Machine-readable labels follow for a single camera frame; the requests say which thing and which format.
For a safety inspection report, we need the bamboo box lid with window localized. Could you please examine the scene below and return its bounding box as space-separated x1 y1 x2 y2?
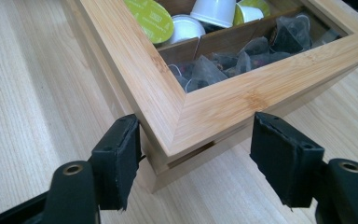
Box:
78 0 358 157

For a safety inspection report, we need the pile of pyramid tea bags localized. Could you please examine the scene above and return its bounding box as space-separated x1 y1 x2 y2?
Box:
167 13 314 93

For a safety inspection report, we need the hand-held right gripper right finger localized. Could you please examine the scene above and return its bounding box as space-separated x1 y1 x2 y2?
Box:
249 112 325 209

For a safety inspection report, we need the green-lidded coffee capsule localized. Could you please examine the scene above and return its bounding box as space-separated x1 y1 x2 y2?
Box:
124 0 175 45
232 0 272 27

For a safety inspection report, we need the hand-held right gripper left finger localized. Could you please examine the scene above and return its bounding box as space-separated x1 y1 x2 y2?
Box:
90 113 143 211

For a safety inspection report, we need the white coffee capsule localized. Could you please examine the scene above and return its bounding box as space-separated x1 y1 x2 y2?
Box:
189 0 238 29
167 14 207 46

